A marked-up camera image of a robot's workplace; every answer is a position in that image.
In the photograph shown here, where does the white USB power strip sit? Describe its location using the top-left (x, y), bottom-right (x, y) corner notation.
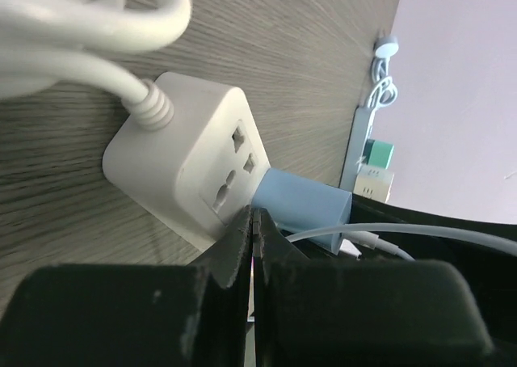
top-left (102, 72), bottom-right (271, 251)

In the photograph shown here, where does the light blue strip cord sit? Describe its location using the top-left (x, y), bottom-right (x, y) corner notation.
top-left (367, 34), bottom-right (401, 112)

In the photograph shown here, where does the white cube socket adapter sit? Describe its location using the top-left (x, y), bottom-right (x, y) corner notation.
top-left (353, 165), bottom-right (394, 203)

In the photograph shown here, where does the light blue power strip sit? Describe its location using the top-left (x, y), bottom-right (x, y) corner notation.
top-left (339, 107), bottom-right (375, 192)

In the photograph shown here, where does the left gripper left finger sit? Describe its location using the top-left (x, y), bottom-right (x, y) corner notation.
top-left (1, 207), bottom-right (252, 366)

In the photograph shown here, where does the blue USB charger plug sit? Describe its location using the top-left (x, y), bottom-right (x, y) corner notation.
top-left (251, 168), bottom-right (352, 234)

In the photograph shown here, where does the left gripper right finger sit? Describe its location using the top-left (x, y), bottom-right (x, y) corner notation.
top-left (252, 209), bottom-right (495, 366)

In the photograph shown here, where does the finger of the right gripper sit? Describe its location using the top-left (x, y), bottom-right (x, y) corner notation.
top-left (282, 195), bottom-right (517, 263)

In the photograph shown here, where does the teal plug adapter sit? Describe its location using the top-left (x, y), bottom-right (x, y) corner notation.
top-left (364, 139), bottom-right (394, 169)

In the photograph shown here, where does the light blue charging cable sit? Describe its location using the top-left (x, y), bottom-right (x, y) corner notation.
top-left (284, 223), bottom-right (517, 262)

